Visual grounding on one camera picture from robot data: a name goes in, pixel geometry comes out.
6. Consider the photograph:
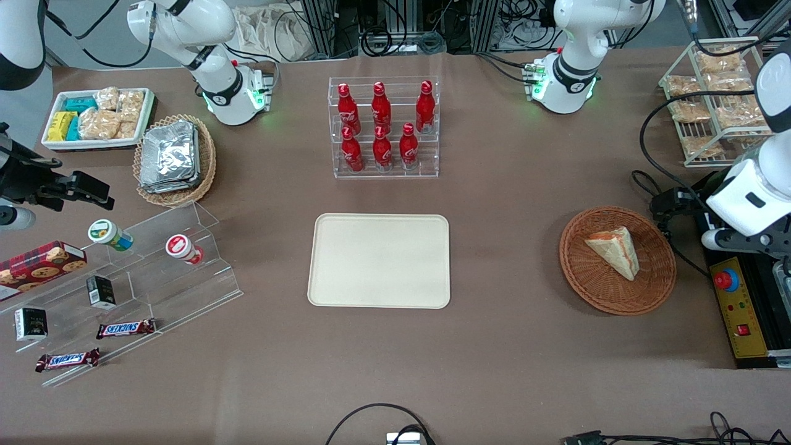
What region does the triangle sandwich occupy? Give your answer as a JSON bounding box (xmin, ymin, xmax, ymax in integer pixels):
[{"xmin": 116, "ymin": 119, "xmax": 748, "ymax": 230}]
[{"xmin": 585, "ymin": 226, "xmax": 640, "ymax": 282}]

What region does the aluminium frame post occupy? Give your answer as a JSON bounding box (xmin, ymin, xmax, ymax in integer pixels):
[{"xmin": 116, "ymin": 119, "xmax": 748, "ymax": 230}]
[
  {"xmin": 300, "ymin": 0, "xmax": 338, "ymax": 60},
  {"xmin": 477, "ymin": 0, "xmax": 502, "ymax": 54}
]

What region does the red cookie box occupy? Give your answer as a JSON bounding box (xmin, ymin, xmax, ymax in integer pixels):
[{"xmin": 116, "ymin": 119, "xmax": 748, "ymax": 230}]
[{"xmin": 0, "ymin": 240, "xmax": 88, "ymax": 302}]

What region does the yellow snack pack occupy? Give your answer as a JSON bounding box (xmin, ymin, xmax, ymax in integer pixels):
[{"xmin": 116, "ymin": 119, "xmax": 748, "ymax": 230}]
[{"xmin": 47, "ymin": 111, "xmax": 78, "ymax": 142}]

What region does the oval wicker basket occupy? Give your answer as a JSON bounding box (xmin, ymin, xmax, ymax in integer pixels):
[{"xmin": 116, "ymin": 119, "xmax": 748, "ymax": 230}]
[{"xmin": 133, "ymin": 114, "xmax": 218, "ymax": 208}]

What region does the Snickers chocolate bar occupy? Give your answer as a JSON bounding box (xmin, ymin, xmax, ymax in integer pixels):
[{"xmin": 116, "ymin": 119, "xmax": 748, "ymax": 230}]
[
  {"xmin": 95, "ymin": 318, "xmax": 157, "ymax": 341},
  {"xmin": 35, "ymin": 348, "xmax": 101, "ymax": 373}
]

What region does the red emergency stop button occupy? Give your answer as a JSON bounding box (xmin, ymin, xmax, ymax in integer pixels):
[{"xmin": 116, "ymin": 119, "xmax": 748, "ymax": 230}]
[{"xmin": 713, "ymin": 268, "xmax": 741, "ymax": 294}]

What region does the black cable with connector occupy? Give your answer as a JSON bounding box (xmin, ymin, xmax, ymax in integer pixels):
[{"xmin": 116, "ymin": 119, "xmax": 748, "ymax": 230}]
[{"xmin": 561, "ymin": 412, "xmax": 791, "ymax": 445}]

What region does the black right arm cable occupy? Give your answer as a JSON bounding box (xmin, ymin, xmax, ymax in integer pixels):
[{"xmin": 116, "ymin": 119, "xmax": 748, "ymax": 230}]
[{"xmin": 44, "ymin": 0, "xmax": 156, "ymax": 69}]

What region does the black looped cable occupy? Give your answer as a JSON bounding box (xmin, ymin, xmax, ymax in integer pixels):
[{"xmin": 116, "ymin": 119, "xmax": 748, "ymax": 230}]
[{"xmin": 325, "ymin": 403, "xmax": 437, "ymax": 445}]

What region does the silver foil pack stack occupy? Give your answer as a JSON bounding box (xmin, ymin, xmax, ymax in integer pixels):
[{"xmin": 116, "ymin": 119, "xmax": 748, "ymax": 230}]
[{"xmin": 138, "ymin": 120, "xmax": 201, "ymax": 195}]

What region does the beige plastic tray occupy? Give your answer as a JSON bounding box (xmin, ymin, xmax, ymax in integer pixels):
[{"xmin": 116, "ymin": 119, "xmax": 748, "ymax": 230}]
[{"xmin": 308, "ymin": 213, "xmax": 451, "ymax": 310}]

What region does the red cola bottle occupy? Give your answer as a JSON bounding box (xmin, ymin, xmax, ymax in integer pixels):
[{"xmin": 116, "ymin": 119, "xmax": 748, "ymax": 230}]
[
  {"xmin": 372, "ymin": 125, "xmax": 394, "ymax": 171},
  {"xmin": 415, "ymin": 80, "xmax": 436, "ymax": 134},
  {"xmin": 399, "ymin": 122, "xmax": 420, "ymax": 170},
  {"xmin": 371, "ymin": 81, "xmax": 392, "ymax": 132},
  {"xmin": 337, "ymin": 83, "xmax": 362, "ymax": 135},
  {"xmin": 341, "ymin": 127, "xmax": 365, "ymax": 173}
]

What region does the white cloth bag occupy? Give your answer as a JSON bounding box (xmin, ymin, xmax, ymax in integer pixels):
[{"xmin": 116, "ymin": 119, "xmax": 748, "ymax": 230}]
[{"xmin": 234, "ymin": 4, "xmax": 314, "ymax": 63}]

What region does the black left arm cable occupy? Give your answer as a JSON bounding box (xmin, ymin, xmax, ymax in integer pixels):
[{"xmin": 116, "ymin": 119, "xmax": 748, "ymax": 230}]
[{"xmin": 639, "ymin": 89, "xmax": 774, "ymax": 208}]

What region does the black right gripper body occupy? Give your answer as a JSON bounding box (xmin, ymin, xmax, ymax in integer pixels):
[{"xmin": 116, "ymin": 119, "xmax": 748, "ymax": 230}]
[{"xmin": 0, "ymin": 122, "xmax": 75, "ymax": 210}]

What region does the white rectangular snack tray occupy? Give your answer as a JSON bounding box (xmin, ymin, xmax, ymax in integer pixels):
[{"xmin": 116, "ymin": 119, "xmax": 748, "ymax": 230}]
[{"xmin": 41, "ymin": 87, "xmax": 156, "ymax": 153}]

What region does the green lid cup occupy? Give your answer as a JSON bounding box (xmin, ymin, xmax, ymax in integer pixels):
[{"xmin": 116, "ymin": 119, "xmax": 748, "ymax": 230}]
[{"xmin": 87, "ymin": 219, "xmax": 134, "ymax": 252}]

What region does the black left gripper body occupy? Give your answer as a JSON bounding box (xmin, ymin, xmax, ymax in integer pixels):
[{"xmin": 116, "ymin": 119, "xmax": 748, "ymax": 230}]
[{"xmin": 679, "ymin": 185, "xmax": 711, "ymax": 217}]

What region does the white wire rack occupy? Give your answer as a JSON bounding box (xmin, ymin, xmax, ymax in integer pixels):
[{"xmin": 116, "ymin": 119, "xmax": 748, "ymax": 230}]
[{"xmin": 658, "ymin": 36, "xmax": 780, "ymax": 169}]

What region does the clear bagged pastry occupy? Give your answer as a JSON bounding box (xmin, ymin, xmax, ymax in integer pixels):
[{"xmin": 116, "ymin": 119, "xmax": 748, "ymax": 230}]
[
  {"xmin": 696, "ymin": 47, "xmax": 743, "ymax": 74},
  {"xmin": 715, "ymin": 101, "xmax": 767, "ymax": 130},
  {"xmin": 670, "ymin": 100, "xmax": 712, "ymax": 124},
  {"xmin": 704, "ymin": 72, "xmax": 752, "ymax": 95},
  {"xmin": 681, "ymin": 135, "xmax": 724, "ymax": 159},
  {"xmin": 667, "ymin": 75, "xmax": 703, "ymax": 99}
]

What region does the round brown wicker basket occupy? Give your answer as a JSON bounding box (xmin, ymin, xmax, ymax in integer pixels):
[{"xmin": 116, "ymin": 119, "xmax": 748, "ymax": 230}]
[{"xmin": 559, "ymin": 205, "xmax": 677, "ymax": 316}]

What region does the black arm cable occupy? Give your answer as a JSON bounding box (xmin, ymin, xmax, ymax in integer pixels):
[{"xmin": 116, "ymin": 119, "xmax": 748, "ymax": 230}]
[
  {"xmin": 44, "ymin": 0, "xmax": 156, "ymax": 69},
  {"xmin": 639, "ymin": 89, "xmax": 774, "ymax": 208}
]

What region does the clear acrylic stepped shelf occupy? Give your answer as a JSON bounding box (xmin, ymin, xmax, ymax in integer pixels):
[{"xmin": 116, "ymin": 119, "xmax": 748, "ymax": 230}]
[{"xmin": 0, "ymin": 200, "xmax": 244, "ymax": 389}]

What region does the small black box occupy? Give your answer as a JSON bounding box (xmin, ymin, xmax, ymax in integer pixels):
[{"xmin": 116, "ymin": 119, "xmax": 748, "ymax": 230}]
[
  {"xmin": 14, "ymin": 307, "xmax": 49, "ymax": 342},
  {"xmin": 86, "ymin": 275, "xmax": 117, "ymax": 310}
]

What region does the black knotted table cable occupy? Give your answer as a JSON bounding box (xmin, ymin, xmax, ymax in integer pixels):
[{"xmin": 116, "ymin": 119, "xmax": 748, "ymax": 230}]
[{"xmin": 631, "ymin": 169, "xmax": 711, "ymax": 278}]

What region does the clear acrylic bottle rack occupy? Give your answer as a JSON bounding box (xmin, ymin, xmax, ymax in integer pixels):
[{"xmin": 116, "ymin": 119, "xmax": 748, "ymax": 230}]
[{"xmin": 328, "ymin": 76, "xmax": 441, "ymax": 180}]

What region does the red lid cup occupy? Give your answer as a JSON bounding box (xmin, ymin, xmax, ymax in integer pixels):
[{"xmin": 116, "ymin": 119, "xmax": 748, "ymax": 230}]
[{"xmin": 165, "ymin": 234, "xmax": 205, "ymax": 266}]

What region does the black yellow control box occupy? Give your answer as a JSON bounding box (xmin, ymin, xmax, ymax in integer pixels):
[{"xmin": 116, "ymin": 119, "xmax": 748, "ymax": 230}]
[{"xmin": 687, "ymin": 172, "xmax": 791, "ymax": 370}]

